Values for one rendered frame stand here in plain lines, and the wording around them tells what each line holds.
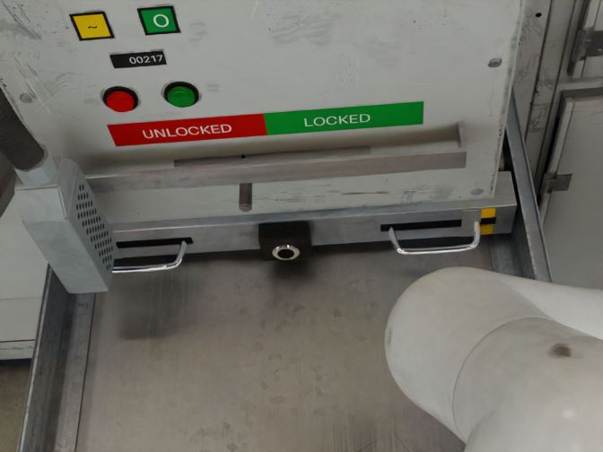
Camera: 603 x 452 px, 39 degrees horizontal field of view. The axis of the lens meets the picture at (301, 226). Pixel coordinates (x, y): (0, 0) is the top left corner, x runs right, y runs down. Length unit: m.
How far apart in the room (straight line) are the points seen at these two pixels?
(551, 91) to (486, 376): 0.77
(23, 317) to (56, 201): 1.01
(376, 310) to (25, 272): 0.83
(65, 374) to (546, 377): 0.65
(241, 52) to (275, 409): 0.40
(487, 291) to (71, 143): 0.47
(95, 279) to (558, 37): 0.68
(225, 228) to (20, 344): 1.01
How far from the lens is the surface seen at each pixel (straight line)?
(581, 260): 1.68
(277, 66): 0.82
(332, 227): 1.01
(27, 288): 1.73
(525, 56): 1.23
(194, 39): 0.80
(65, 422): 1.03
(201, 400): 1.00
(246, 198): 0.91
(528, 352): 0.57
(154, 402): 1.01
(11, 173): 1.25
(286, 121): 0.88
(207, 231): 1.02
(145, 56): 0.82
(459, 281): 0.68
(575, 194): 1.48
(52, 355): 1.04
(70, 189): 0.86
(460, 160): 0.88
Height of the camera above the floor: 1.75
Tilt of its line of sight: 56 degrees down
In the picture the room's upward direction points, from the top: 10 degrees counter-clockwise
